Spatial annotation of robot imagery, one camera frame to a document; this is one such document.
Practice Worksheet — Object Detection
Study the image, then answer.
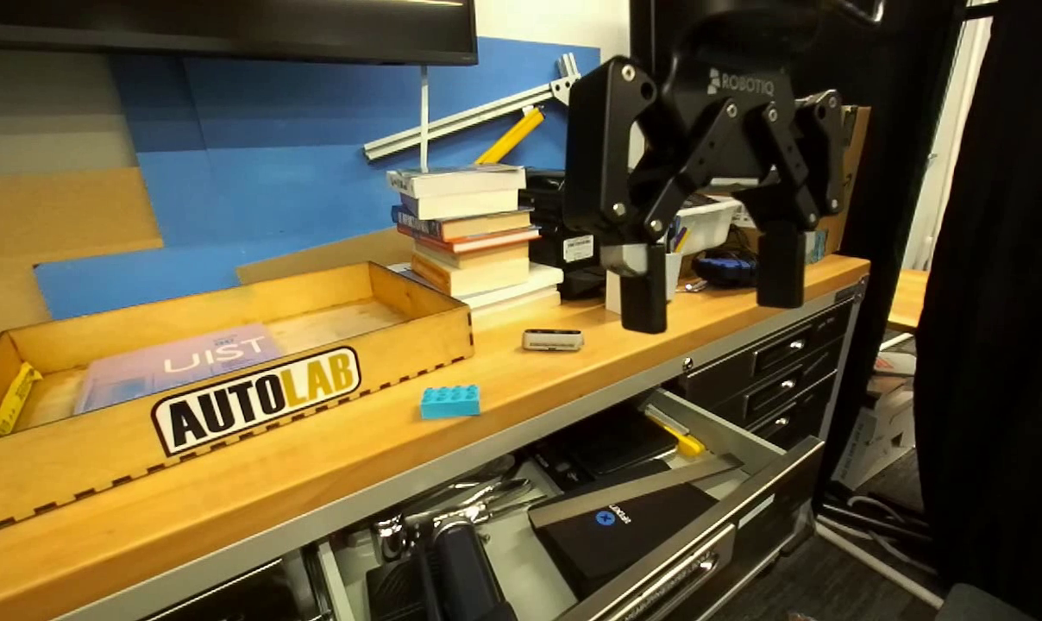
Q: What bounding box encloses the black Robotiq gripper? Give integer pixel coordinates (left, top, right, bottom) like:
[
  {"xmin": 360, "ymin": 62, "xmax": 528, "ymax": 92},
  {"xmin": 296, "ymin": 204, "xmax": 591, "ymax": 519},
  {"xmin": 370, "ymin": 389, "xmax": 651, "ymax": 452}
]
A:
[{"xmin": 562, "ymin": 11, "xmax": 852, "ymax": 337}]

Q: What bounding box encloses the blue toy block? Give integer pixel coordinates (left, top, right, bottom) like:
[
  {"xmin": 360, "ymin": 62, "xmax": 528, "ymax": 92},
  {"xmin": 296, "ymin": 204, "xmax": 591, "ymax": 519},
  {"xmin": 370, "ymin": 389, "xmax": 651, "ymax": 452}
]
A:
[{"xmin": 419, "ymin": 384, "xmax": 486, "ymax": 425}]

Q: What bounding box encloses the black drawer cabinet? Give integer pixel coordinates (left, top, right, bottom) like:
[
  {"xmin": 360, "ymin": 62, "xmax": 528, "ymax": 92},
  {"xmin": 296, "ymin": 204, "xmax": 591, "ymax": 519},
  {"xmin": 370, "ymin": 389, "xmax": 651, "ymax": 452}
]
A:
[{"xmin": 668, "ymin": 299, "xmax": 859, "ymax": 511}]

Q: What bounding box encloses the grey metal open drawer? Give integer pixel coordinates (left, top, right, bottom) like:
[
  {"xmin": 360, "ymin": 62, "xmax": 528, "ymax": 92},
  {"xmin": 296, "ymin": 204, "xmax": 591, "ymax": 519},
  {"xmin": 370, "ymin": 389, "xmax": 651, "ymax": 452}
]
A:
[{"xmin": 299, "ymin": 387, "xmax": 829, "ymax": 621}]

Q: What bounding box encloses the white plastic bin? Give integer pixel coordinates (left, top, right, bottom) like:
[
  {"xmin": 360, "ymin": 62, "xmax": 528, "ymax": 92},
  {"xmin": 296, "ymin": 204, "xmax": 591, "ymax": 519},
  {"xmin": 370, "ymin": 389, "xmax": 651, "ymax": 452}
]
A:
[{"xmin": 662, "ymin": 188, "xmax": 745, "ymax": 262}]

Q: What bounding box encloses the small white box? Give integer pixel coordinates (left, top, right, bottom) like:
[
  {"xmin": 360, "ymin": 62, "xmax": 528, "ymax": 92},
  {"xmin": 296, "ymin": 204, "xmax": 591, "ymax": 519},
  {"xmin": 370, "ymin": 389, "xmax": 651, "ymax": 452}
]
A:
[{"xmin": 599, "ymin": 233, "xmax": 687, "ymax": 320}]

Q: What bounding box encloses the blue black round object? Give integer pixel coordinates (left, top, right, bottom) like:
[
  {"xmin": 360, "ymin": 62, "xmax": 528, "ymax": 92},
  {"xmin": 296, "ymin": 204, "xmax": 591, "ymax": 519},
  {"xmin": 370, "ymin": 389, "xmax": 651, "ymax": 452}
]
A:
[{"xmin": 691, "ymin": 250, "xmax": 764, "ymax": 289}]

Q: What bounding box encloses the black device with label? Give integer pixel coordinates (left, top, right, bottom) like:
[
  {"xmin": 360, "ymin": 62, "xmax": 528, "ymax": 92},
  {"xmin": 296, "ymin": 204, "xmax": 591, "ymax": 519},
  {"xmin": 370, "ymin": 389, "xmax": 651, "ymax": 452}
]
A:
[{"xmin": 528, "ymin": 169, "xmax": 610, "ymax": 307}]

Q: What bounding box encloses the small silver metal box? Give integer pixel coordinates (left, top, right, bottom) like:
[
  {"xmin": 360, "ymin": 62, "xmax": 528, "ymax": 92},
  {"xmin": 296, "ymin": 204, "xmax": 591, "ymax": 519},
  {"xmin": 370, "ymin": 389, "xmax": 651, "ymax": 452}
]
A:
[{"xmin": 522, "ymin": 323, "xmax": 585, "ymax": 354}]

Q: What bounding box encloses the yellow bar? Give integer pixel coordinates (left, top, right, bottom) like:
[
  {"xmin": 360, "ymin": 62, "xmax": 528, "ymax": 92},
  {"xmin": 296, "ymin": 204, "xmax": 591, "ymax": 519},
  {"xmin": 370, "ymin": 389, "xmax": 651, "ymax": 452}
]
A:
[{"xmin": 471, "ymin": 103, "xmax": 547, "ymax": 169}]

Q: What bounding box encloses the white wide book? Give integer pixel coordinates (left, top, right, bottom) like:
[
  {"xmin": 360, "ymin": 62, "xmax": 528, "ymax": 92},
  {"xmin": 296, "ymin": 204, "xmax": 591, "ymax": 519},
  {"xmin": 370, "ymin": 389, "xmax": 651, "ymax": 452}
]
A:
[{"xmin": 455, "ymin": 262, "xmax": 566, "ymax": 334}]

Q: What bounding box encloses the dark red book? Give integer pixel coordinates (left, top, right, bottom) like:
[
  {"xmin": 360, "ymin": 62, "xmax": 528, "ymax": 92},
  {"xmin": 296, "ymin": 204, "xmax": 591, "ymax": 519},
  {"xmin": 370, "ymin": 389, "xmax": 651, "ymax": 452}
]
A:
[{"xmin": 398, "ymin": 224, "xmax": 543, "ymax": 259}]

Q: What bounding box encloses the tan thick book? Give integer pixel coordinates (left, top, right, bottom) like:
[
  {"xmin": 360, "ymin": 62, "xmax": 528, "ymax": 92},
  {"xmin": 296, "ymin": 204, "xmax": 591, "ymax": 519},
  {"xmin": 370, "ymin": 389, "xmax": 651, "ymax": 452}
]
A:
[{"xmin": 406, "ymin": 240, "xmax": 534, "ymax": 299}]

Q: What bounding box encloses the blue cover book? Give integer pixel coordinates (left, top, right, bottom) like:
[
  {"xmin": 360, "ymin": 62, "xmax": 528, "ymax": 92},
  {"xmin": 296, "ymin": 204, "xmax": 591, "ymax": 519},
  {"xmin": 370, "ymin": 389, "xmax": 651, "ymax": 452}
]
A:
[{"xmin": 389, "ymin": 204, "xmax": 539, "ymax": 245}]

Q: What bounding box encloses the white thick book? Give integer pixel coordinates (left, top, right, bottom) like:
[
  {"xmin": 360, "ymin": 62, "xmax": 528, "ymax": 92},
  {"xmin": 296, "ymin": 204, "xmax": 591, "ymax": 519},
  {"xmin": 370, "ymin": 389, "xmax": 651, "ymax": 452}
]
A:
[{"xmin": 383, "ymin": 161, "xmax": 528, "ymax": 224}]

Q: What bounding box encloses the black curtain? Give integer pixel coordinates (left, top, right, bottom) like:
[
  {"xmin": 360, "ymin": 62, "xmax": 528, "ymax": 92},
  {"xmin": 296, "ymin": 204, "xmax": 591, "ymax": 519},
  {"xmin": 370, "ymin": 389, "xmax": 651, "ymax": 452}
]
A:
[{"xmin": 910, "ymin": 0, "xmax": 1042, "ymax": 621}]

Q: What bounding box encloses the black book blue logo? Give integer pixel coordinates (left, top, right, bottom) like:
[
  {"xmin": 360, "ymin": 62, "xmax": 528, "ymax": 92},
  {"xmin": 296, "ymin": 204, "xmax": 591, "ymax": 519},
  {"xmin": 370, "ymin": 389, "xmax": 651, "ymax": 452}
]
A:
[{"xmin": 528, "ymin": 479, "xmax": 720, "ymax": 599}]

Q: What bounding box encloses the blue foam board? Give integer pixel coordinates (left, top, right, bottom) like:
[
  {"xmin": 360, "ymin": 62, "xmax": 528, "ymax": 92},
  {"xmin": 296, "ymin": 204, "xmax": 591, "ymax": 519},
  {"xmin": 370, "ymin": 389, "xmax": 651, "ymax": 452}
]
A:
[{"xmin": 30, "ymin": 38, "xmax": 605, "ymax": 323}]

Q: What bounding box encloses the black cylinder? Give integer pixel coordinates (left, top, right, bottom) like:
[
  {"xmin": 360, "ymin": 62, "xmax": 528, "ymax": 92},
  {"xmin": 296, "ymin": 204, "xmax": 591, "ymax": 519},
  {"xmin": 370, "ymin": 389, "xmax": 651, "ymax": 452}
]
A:
[{"xmin": 413, "ymin": 519, "xmax": 515, "ymax": 621}]

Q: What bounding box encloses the black monitor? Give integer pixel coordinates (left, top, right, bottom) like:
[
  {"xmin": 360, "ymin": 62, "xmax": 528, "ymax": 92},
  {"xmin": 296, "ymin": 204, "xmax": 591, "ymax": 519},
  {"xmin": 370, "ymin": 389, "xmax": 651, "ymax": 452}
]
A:
[{"xmin": 0, "ymin": 0, "xmax": 480, "ymax": 69}]

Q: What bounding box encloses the wooden AUTOLAB tray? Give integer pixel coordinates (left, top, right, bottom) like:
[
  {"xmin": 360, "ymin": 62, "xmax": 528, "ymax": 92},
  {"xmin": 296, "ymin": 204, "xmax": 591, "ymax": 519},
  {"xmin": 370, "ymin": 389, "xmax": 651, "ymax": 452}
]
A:
[{"xmin": 0, "ymin": 259, "xmax": 476, "ymax": 541}]

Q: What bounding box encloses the purple UIST booklet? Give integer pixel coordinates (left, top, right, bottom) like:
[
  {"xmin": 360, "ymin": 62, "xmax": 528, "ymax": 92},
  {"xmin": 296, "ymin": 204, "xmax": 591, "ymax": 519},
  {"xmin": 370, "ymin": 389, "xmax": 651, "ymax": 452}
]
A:
[{"xmin": 71, "ymin": 323, "xmax": 290, "ymax": 412}]

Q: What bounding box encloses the yellow flat item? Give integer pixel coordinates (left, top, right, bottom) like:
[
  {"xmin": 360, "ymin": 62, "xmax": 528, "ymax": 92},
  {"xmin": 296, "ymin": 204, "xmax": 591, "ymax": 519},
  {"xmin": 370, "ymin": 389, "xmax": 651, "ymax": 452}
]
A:
[{"xmin": 0, "ymin": 358, "xmax": 44, "ymax": 440}]

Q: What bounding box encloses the yellow handled tool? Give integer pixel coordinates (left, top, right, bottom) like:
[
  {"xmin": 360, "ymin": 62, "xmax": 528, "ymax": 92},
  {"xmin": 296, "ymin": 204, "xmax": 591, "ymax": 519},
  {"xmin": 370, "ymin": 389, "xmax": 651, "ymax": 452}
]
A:
[{"xmin": 662, "ymin": 425, "xmax": 707, "ymax": 463}]

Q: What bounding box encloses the aluminium extrusion rail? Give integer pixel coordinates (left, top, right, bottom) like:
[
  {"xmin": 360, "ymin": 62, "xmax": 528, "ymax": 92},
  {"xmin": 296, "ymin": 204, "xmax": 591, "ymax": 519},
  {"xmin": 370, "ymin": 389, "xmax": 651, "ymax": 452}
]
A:
[{"xmin": 363, "ymin": 50, "xmax": 584, "ymax": 166}]

